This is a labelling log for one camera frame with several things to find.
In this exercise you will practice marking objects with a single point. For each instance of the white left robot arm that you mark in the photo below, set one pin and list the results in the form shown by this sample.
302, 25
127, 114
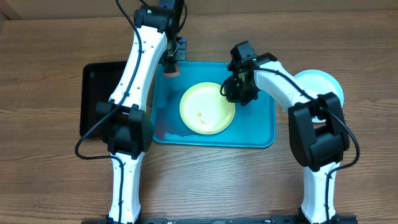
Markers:
124, 123

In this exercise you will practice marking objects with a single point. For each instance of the light blue plate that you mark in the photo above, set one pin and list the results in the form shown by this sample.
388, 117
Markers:
320, 82

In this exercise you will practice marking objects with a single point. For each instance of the yellow plate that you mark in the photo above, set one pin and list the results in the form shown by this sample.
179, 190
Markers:
204, 110

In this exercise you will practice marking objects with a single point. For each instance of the orange green scrub sponge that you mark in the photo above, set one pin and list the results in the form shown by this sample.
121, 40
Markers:
171, 70

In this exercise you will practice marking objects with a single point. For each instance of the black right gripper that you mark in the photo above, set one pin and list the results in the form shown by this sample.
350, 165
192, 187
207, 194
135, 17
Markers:
234, 97

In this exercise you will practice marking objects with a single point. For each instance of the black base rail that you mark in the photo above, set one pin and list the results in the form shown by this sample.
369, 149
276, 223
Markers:
276, 219

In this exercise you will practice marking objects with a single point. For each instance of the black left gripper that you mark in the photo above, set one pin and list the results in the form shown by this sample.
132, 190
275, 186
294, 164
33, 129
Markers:
181, 55

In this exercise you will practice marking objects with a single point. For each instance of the black plastic tray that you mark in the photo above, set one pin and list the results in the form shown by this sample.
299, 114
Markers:
99, 81

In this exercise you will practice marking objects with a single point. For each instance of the teal plastic tray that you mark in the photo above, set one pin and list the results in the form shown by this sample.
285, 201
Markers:
253, 125

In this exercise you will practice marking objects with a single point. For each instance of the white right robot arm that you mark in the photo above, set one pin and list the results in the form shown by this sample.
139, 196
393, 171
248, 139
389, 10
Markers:
319, 138

